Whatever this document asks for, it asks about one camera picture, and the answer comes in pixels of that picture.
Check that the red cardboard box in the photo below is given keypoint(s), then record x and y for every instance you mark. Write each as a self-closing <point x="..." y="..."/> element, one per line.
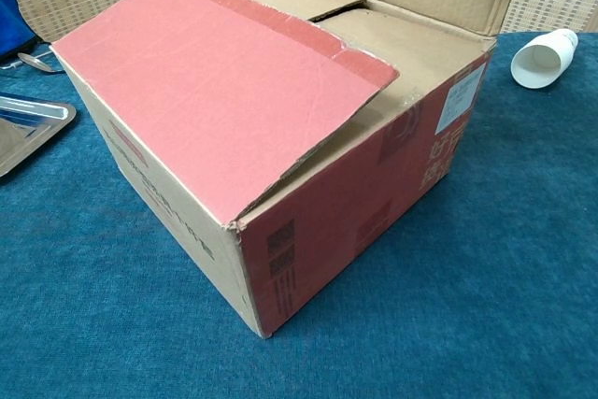
<point x="210" y="104"/>

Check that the dark blue table carpet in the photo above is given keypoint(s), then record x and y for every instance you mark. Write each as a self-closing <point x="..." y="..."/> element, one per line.
<point x="444" y="301"/>

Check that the metal spoon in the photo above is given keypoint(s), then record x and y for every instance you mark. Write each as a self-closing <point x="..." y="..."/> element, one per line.
<point x="39" y="64"/>

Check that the blue cloth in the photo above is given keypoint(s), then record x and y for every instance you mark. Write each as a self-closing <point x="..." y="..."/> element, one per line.
<point x="11" y="20"/>

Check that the stainless steel tray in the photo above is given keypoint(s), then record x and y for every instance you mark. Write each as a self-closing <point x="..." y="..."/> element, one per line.
<point x="23" y="132"/>

